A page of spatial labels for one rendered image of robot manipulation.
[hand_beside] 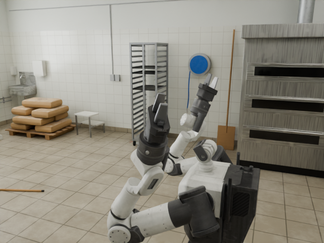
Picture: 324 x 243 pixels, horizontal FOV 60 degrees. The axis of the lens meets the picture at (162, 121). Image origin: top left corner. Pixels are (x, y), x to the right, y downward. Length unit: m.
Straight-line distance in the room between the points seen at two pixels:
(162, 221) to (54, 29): 6.02
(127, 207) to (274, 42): 3.39
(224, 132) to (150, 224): 4.13
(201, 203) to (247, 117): 3.27
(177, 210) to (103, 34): 5.25
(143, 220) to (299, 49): 3.40
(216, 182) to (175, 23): 4.48
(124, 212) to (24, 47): 6.56
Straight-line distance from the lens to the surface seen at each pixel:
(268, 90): 4.09
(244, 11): 5.12
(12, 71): 7.53
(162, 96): 0.79
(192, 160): 1.44
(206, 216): 0.97
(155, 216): 1.00
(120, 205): 0.98
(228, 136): 5.05
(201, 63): 5.05
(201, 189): 0.97
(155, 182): 0.90
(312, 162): 4.37
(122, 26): 5.78
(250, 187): 1.09
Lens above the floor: 1.72
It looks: 14 degrees down
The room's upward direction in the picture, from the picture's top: straight up
